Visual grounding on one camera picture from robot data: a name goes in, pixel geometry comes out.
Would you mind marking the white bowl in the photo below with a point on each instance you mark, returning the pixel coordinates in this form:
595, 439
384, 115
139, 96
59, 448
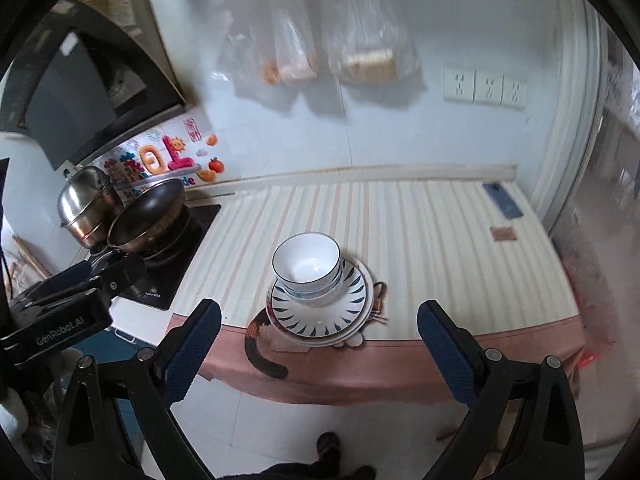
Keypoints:
310, 296
305, 260

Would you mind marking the clear plastic bag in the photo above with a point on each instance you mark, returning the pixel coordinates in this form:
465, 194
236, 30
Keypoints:
280, 35
370, 25

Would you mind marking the dark frying pan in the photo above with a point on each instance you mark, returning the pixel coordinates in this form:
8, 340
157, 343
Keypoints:
150, 210

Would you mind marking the wooden stick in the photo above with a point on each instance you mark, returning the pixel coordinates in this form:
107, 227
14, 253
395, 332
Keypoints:
32, 257

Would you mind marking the colourful lettering wall sticker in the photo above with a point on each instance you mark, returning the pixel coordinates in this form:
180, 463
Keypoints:
160, 157

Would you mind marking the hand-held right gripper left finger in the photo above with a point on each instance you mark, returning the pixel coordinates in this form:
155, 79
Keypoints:
192, 350

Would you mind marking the person's slippered foot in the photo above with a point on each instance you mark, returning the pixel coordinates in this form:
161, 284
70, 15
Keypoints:
328, 450

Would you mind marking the striped tablecloth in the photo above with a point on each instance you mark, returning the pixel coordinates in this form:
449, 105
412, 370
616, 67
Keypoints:
425, 240

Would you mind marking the white wall socket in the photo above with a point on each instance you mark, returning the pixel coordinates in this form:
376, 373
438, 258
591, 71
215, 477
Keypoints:
515, 92
459, 85
489, 88

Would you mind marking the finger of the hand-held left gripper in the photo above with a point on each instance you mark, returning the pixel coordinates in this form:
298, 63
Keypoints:
75, 272
125, 272

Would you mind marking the blue smartphone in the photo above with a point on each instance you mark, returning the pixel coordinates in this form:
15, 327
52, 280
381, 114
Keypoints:
502, 200

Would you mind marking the blue patterned white plate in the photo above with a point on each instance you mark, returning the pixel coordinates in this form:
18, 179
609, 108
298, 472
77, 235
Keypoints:
345, 305

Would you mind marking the white ribbed door frame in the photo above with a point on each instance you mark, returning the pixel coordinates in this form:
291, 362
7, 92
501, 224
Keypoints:
570, 110

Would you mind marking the brown square patch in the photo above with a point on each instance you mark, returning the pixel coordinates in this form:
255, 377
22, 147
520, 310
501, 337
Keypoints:
503, 234

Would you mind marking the black range hood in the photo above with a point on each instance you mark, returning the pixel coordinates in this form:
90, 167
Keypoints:
75, 95

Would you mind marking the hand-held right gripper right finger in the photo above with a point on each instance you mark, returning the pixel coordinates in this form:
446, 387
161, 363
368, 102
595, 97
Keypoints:
447, 350

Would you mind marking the stainless steel pot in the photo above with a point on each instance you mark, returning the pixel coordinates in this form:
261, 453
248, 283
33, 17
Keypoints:
85, 200

